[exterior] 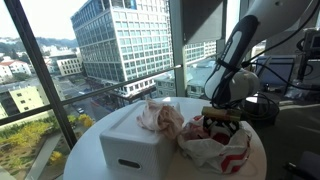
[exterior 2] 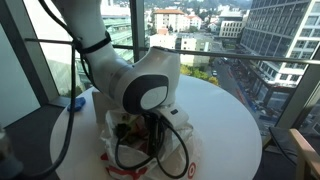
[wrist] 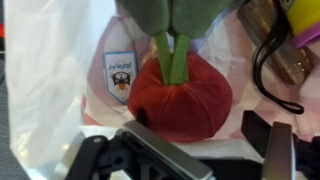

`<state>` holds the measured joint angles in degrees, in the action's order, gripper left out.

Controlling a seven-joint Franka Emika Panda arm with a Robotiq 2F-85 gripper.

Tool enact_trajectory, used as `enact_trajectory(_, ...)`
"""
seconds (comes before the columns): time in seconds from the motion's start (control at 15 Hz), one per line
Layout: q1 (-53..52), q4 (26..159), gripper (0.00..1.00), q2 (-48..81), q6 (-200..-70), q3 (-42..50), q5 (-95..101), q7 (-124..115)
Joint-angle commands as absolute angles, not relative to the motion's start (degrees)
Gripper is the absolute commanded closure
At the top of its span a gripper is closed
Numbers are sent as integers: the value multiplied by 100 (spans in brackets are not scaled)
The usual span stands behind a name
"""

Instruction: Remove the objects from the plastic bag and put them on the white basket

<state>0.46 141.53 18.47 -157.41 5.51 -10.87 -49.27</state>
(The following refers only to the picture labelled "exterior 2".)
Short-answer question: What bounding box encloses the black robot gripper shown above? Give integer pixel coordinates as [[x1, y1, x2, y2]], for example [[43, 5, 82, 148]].
[[143, 112, 168, 157]]

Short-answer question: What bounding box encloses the white red plastic bag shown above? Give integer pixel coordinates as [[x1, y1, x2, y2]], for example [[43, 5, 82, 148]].
[[99, 109, 203, 180]]

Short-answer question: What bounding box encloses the metal window railing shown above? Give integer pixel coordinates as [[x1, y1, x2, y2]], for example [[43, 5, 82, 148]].
[[24, 37, 320, 66]]

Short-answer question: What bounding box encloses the wooden chair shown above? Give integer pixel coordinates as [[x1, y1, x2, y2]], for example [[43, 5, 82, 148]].
[[288, 128, 320, 180]]

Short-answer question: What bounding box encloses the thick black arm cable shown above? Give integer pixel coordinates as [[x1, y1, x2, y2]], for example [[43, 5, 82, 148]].
[[18, 0, 86, 180]]

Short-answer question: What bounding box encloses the black cable strap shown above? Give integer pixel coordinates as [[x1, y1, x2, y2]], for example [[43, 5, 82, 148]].
[[73, 30, 113, 55]]

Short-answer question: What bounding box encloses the dark slanted window frame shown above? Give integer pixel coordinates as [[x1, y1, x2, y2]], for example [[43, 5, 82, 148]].
[[0, 0, 60, 107]]

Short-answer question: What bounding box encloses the light grey window post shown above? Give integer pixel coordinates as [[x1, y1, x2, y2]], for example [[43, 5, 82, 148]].
[[275, 46, 320, 130]]

